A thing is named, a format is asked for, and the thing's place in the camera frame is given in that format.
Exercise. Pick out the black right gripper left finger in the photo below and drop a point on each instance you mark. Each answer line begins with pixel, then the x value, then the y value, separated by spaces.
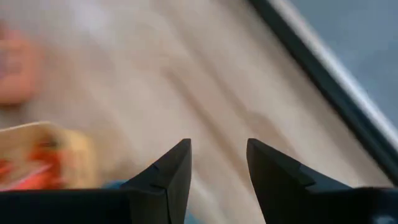
pixel 174 183

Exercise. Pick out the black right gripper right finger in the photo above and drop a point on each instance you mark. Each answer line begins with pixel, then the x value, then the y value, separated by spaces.
pixel 273 180

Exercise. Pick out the yellow plastic bin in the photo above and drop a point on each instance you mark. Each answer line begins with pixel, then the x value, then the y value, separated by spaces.
pixel 77 155

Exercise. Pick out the orange candy packet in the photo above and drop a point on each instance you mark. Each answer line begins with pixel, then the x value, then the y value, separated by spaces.
pixel 34 174

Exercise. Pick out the orange plastic bin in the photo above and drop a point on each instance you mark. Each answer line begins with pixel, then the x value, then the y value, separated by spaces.
pixel 15 68

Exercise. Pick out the black aluminium table frame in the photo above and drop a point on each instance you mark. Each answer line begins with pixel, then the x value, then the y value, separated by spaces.
pixel 342 102

